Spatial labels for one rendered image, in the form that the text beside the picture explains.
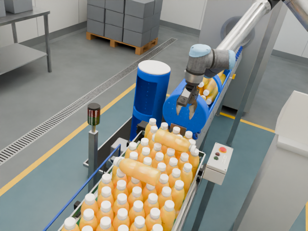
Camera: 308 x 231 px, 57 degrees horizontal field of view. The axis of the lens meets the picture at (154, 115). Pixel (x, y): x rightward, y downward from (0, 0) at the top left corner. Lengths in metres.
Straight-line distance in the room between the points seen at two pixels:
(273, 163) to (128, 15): 4.08
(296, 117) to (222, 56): 0.65
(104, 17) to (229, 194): 3.99
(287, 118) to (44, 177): 2.09
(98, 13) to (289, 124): 4.50
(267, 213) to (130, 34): 4.10
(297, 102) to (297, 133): 0.20
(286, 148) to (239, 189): 1.28
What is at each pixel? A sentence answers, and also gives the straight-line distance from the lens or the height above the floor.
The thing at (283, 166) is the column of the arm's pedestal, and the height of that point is 0.93.
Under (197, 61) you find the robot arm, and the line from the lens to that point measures 1.32.
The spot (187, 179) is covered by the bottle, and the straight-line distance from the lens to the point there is 1.41.
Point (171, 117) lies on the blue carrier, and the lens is 1.81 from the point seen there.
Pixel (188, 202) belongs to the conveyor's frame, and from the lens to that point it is 1.52.
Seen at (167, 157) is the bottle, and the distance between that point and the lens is 1.46.
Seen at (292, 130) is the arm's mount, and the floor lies 1.15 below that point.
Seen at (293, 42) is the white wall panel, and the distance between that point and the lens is 6.85.
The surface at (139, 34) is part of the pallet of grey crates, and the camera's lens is 5.35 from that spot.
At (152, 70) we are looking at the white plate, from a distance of 2.40.
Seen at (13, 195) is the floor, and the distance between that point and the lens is 2.76.
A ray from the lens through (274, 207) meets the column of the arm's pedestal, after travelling 2.15.
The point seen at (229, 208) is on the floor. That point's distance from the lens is 2.81.
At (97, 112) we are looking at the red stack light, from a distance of 1.43.
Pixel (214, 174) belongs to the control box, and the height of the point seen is 1.05.
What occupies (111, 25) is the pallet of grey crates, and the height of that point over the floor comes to 0.39.
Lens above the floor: 2.03
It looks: 33 degrees down
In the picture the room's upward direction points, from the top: 9 degrees clockwise
